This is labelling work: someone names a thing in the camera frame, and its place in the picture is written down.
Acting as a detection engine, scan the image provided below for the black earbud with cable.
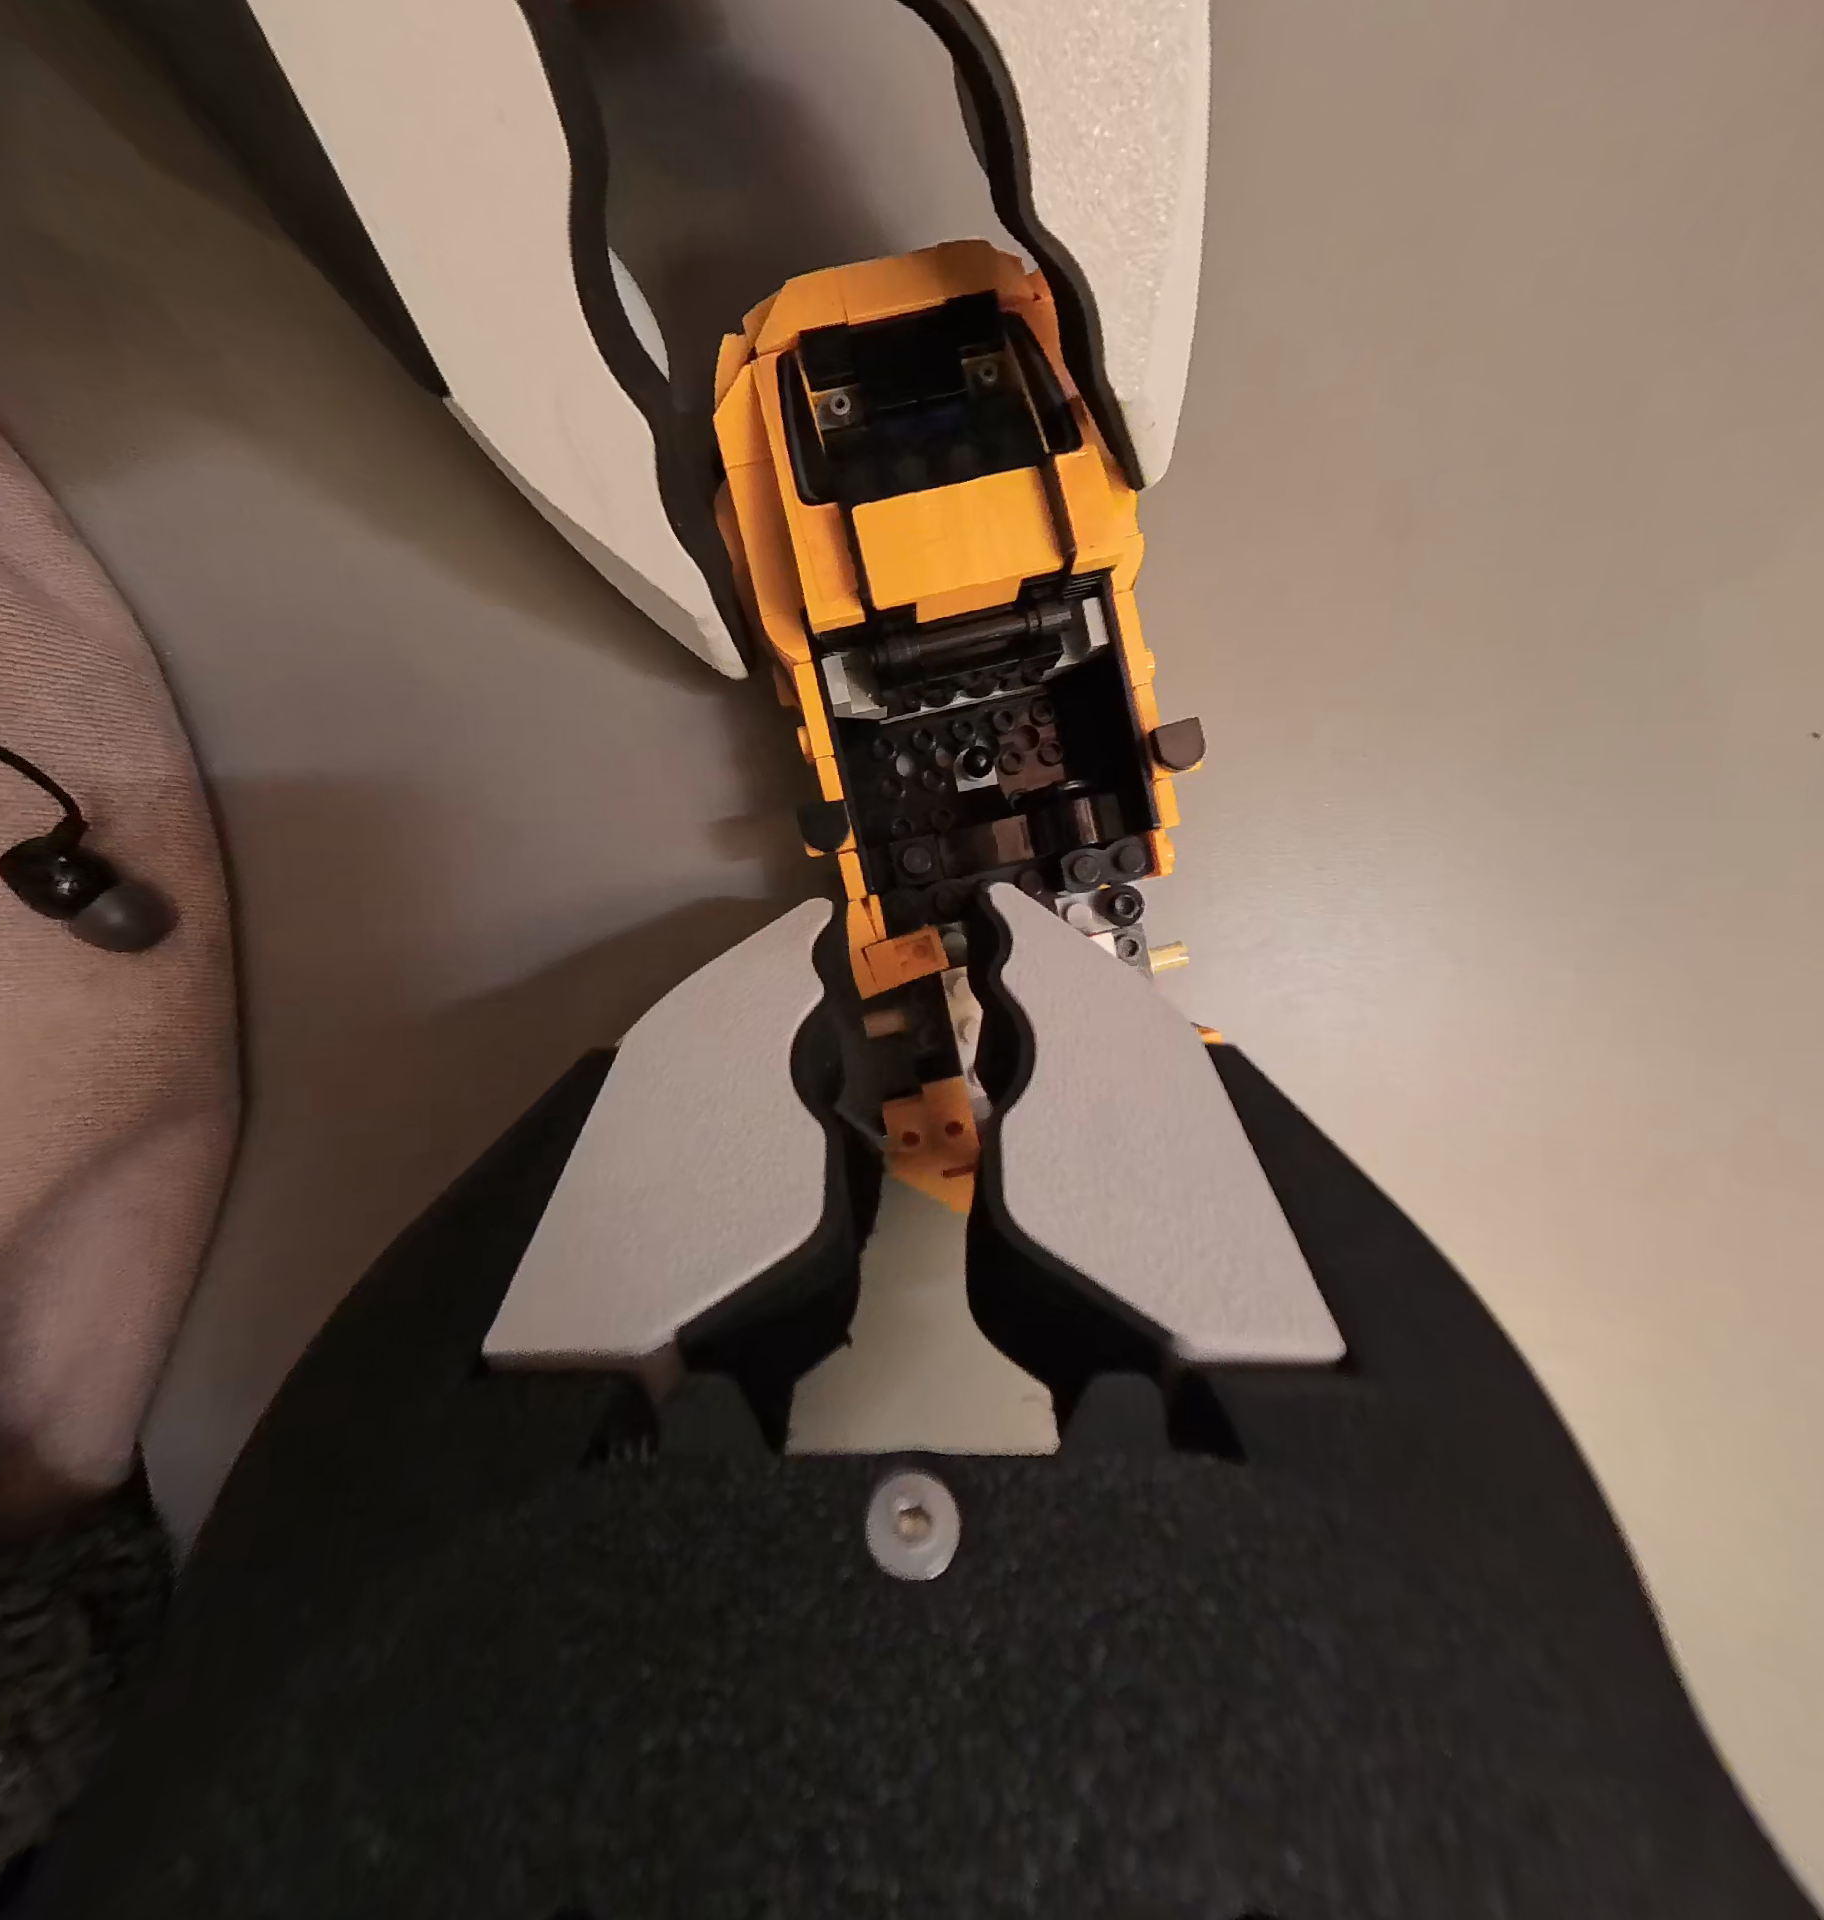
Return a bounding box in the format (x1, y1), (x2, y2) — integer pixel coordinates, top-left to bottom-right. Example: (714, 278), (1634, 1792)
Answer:
(0, 726), (183, 953)

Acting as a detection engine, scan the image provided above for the beige hoodie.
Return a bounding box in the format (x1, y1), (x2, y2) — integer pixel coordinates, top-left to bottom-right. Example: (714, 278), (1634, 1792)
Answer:
(0, 382), (243, 1518)

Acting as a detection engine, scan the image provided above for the orange lego car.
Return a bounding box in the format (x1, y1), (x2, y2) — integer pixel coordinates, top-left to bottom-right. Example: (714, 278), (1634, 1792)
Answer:
(709, 241), (1233, 1218)

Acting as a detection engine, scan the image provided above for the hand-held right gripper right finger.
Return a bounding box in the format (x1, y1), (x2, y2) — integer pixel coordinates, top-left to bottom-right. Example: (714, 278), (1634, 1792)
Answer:
(968, 885), (1348, 1370)

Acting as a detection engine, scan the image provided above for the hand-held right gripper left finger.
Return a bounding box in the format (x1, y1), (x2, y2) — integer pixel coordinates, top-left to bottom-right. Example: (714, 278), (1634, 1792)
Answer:
(481, 898), (873, 1373)

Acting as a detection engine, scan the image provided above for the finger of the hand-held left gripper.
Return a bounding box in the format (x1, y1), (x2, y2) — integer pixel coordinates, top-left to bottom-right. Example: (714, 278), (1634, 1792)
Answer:
(249, 0), (762, 683)
(911, 0), (1210, 496)

